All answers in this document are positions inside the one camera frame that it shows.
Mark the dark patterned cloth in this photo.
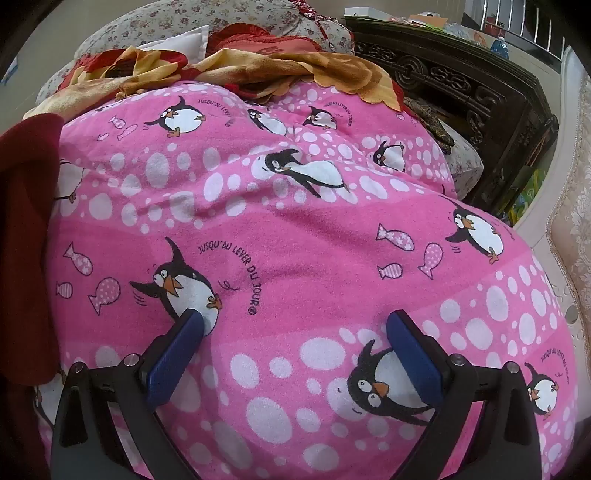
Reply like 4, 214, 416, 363
405, 96, 459, 154

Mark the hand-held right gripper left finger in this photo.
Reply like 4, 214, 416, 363
50, 309, 206, 480

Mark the red patterned cloth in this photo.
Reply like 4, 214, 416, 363
295, 0, 334, 21

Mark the white pillow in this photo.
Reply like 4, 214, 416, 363
139, 25, 211, 63

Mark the cream upholstered chair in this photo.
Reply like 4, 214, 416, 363
512, 46, 591, 370

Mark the metal railing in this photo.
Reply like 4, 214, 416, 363
478, 0, 571, 49

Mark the small floral cushion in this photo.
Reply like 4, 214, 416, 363
443, 124, 483, 199

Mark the pink penguin print blanket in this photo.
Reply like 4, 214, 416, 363
28, 80, 580, 480

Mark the orange red floral blanket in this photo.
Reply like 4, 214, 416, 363
23, 44, 404, 121

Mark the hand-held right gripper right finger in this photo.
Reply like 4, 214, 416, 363
386, 310, 542, 480

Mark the dark red garment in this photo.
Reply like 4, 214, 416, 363
0, 113, 65, 480

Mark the red cushion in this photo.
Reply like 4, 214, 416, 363
210, 23, 324, 58

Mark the grey floral pillow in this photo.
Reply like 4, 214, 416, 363
37, 0, 354, 104

